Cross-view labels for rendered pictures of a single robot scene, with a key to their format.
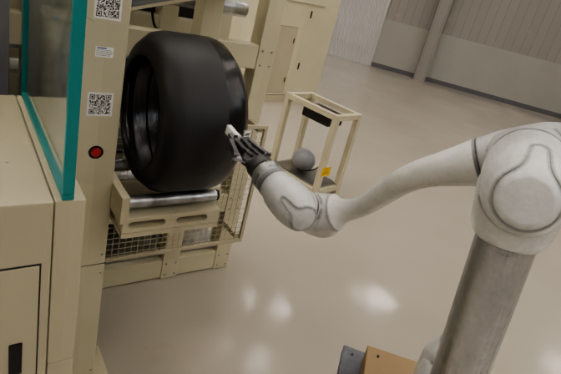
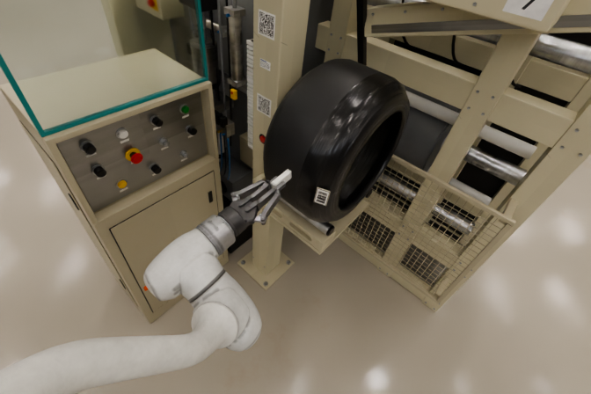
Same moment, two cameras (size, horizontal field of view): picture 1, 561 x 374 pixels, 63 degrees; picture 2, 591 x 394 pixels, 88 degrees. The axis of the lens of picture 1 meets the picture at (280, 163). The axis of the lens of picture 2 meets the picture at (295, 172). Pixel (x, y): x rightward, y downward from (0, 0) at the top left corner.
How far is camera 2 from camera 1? 1.27 m
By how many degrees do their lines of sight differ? 65
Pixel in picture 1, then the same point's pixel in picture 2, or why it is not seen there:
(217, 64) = (327, 107)
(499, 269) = not seen: outside the picture
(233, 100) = (314, 150)
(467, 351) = not seen: outside the picture
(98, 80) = (262, 86)
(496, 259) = not seen: outside the picture
